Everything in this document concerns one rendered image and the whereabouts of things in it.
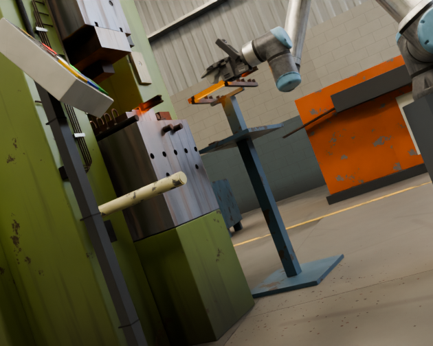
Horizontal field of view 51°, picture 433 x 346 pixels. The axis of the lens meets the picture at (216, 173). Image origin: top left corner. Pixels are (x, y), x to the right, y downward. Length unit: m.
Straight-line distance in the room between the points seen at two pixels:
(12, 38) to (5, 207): 0.80
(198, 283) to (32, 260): 0.65
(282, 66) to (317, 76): 7.78
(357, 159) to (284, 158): 4.39
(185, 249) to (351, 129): 3.68
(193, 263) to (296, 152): 7.73
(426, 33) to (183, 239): 1.13
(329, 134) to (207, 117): 5.08
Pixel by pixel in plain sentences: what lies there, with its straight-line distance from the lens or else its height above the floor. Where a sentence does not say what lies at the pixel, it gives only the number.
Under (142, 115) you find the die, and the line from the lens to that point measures 2.01.
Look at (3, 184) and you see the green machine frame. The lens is 1.99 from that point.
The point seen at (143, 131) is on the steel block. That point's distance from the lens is 1.86.
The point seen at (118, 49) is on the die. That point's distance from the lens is 2.10.
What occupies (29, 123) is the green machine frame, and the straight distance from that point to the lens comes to 1.83.
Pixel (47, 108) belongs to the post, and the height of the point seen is 0.96.
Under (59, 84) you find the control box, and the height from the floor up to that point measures 0.96.
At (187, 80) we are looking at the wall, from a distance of 10.24.
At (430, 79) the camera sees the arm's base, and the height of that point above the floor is 0.65.
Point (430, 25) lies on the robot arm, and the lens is 1.72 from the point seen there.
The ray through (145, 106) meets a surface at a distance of 2.01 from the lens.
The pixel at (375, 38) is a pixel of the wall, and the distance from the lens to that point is 9.47.
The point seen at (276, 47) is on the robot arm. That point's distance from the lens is 1.70.
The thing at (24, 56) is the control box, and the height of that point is 1.07.
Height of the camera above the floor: 0.52
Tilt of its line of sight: 3 degrees up
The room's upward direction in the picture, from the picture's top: 21 degrees counter-clockwise
